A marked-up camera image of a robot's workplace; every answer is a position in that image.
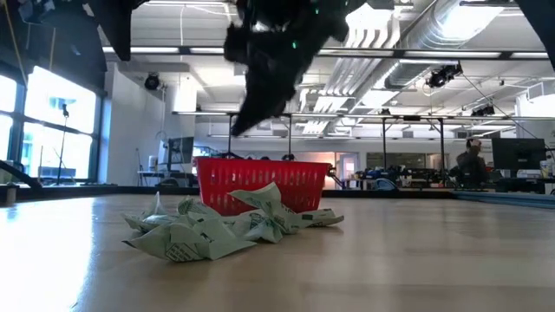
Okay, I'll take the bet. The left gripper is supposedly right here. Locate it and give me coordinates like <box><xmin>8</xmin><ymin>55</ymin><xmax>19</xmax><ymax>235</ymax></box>
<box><xmin>223</xmin><ymin>0</ymin><xmax>349</xmax><ymax>138</ymax></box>

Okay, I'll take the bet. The green-white stevia packet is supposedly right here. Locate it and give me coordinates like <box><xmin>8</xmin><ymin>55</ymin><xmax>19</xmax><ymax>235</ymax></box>
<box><xmin>121</xmin><ymin>216</ymin><xmax>258</xmax><ymax>263</ymax></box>
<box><xmin>232</xmin><ymin>211</ymin><xmax>285</xmax><ymax>244</ymax></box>
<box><xmin>177</xmin><ymin>196</ymin><xmax>223</xmax><ymax>223</ymax></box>
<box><xmin>298</xmin><ymin>208</ymin><xmax>345</xmax><ymax>229</ymax></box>
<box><xmin>227</xmin><ymin>181</ymin><xmax>305</xmax><ymax>236</ymax></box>
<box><xmin>121</xmin><ymin>192</ymin><xmax>175</xmax><ymax>233</ymax></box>

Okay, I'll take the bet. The red plastic basket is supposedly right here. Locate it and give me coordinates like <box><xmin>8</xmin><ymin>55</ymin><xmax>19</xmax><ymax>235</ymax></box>
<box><xmin>193</xmin><ymin>156</ymin><xmax>333</xmax><ymax>218</ymax></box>

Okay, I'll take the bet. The dark monitor on stand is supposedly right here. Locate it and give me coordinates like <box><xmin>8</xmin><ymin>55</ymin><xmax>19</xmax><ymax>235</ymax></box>
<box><xmin>166</xmin><ymin>136</ymin><xmax>196</xmax><ymax>166</ymax></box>

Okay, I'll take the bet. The overhead rig beam with lights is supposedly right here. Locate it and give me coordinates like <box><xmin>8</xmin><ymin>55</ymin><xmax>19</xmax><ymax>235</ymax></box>
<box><xmin>101</xmin><ymin>44</ymin><xmax>552</xmax><ymax>61</ymax></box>

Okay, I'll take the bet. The blue office chair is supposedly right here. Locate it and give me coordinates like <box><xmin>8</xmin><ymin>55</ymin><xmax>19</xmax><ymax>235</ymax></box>
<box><xmin>373</xmin><ymin>178</ymin><xmax>398</xmax><ymax>192</ymax></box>

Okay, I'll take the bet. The thin black floor stand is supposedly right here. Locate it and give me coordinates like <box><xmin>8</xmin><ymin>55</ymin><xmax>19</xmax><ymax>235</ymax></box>
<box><xmin>55</xmin><ymin>102</ymin><xmax>71</xmax><ymax>186</ymax></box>

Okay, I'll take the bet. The person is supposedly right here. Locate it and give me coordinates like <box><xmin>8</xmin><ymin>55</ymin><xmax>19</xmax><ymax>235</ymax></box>
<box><xmin>454</xmin><ymin>137</ymin><xmax>489</xmax><ymax>188</ymax></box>

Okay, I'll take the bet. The black curved bar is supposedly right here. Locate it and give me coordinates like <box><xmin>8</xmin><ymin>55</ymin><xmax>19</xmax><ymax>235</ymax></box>
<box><xmin>0</xmin><ymin>159</ymin><xmax>44</xmax><ymax>190</ymax></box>

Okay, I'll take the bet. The black computer monitor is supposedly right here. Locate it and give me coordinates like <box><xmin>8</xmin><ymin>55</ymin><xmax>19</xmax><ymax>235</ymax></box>
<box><xmin>491</xmin><ymin>138</ymin><xmax>547</xmax><ymax>179</ymax></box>

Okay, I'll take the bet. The black hanging camera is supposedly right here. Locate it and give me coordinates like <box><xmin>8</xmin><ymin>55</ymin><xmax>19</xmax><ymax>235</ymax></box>
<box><xmin>426</xmin><ymin>62</ymin><xmax>464</xmax><ymax>89</ymax></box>
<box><xmin>471</xmin><ymin>103</ymin><xmax>496</xmax><ymax>117</ymax></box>
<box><xmin>143</xmin><ymin>72</ymin><xmax>161</xmax><ymax>92</ymax></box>

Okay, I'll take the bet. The black aluminium table frame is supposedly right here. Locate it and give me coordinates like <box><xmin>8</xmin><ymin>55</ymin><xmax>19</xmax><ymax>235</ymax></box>
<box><xmin>0</xmin><ymin>185</ymin><xmax>456</xmax><ymax>201</ymax></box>

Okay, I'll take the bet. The small dark post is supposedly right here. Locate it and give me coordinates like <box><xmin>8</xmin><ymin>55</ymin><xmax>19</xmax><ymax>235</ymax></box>
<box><xmin>3</xmin><ymin>182</ymin><xmax>19</xmax><ymax>205</ymax></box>

